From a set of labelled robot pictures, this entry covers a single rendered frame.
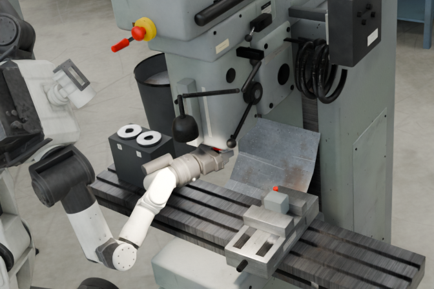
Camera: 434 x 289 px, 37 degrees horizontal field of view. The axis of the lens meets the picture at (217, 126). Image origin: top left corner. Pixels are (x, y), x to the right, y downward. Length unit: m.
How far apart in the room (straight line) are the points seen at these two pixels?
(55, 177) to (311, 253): 0.82
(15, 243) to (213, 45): 0.97
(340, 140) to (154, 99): 1.91
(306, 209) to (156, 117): 2.13
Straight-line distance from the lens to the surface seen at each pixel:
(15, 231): 2.26
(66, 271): 3.70
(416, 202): 3.86
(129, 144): 2.35
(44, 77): 1.88
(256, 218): 2.04
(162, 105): 4.01
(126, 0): 1.72
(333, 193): 2.46
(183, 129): 1.74
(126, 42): 1.79
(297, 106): 2.32
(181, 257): 2.23
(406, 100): 4.81
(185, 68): 1.87
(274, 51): 2.01
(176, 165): 1.99
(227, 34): 1.78
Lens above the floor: 2.39
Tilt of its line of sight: 31 degrees down
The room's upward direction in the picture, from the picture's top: 8 degrees counter-clockwise
